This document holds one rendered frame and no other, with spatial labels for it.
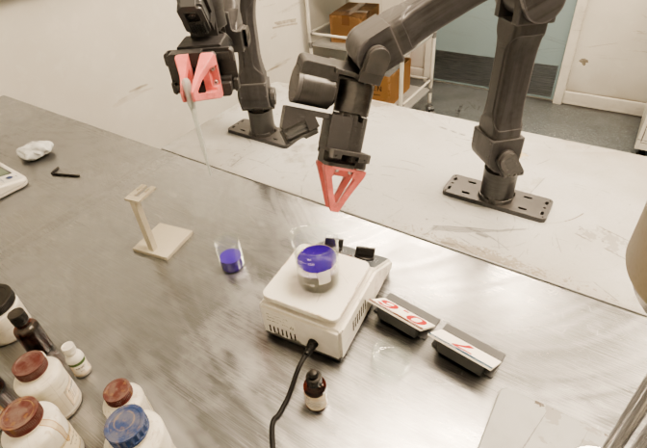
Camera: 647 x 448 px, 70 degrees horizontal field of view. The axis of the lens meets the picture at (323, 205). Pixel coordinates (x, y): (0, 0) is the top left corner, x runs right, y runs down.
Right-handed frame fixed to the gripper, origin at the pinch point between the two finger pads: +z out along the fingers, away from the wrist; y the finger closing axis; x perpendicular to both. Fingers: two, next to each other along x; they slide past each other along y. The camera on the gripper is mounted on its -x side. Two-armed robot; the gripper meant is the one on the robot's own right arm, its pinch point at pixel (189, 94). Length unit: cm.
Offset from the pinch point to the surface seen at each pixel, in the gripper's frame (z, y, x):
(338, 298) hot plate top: 16.6, 18.8, 23.4
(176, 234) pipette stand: -8.0, -12.4, 31.4
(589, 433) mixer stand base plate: 32, 48, 31
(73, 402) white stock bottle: 26.5, -16.7, 30.3
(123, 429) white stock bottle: 35.3, -3.4, 20.6
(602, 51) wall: -231, 185, 87
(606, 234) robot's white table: -3, 66, 32
